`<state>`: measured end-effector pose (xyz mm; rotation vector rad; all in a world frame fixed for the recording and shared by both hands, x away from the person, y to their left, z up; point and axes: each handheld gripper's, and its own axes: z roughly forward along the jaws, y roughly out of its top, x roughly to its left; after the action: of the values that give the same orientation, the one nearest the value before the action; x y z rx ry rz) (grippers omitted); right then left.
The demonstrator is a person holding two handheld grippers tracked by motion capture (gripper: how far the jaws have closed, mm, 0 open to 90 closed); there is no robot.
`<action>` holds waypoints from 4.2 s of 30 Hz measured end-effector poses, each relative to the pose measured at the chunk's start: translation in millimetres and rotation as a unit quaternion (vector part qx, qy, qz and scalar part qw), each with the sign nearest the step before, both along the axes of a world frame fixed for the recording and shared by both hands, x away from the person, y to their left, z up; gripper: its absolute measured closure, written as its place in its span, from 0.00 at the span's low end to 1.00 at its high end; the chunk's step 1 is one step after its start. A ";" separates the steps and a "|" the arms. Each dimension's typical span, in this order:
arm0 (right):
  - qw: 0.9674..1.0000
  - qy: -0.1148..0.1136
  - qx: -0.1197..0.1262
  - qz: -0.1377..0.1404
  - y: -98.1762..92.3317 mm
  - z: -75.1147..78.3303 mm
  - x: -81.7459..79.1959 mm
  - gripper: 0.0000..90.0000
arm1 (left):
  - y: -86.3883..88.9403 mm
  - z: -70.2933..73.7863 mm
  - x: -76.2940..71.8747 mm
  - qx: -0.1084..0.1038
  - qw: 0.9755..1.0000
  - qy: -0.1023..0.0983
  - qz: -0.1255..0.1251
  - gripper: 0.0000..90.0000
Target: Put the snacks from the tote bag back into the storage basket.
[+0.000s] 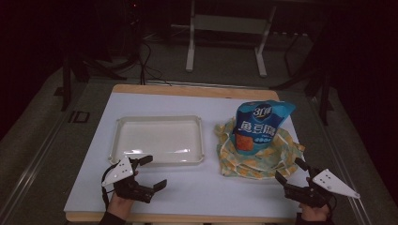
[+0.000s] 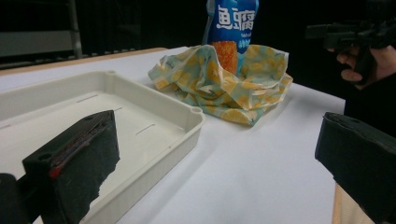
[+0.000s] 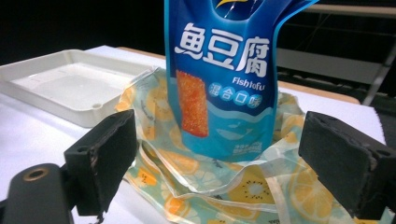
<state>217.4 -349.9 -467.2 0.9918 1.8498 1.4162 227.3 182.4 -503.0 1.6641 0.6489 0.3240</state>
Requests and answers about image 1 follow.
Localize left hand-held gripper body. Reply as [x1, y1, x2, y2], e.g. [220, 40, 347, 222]
[101, 156, 157, 204]

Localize blue snack bag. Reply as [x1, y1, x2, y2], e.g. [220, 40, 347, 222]
[233, 99, 297, 157]

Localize white table mat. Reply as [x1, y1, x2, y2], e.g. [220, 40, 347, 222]
[63, 91, 311, 219]

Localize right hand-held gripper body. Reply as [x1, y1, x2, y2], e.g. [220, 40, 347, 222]
[283, 168, 361, 209]

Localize black floor bracket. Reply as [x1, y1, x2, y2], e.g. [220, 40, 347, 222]
[68, 110, 91, 124]

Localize black floor cables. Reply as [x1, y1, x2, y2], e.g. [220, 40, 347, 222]
[135, 34, 173, 87]

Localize person's right hand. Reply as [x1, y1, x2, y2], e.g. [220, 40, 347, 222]
[298, 176, 331, 221]

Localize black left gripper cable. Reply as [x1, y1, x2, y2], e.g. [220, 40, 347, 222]
[100, 164, 115, 211]

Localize person's left hand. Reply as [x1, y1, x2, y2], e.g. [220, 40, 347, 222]
[107, 170, 139, 218]

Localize white metal stand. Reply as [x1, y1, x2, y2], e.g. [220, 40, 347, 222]
[185, 0, 278, 79]

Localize white plastic tray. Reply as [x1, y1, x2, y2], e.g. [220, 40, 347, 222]
[108, 114, 206, 166]

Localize black metal stand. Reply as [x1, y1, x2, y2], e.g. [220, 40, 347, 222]
[270, 29, 335, 127]

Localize yellow green patterned cloth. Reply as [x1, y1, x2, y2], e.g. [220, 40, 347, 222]
[214, 116, 306, 180]

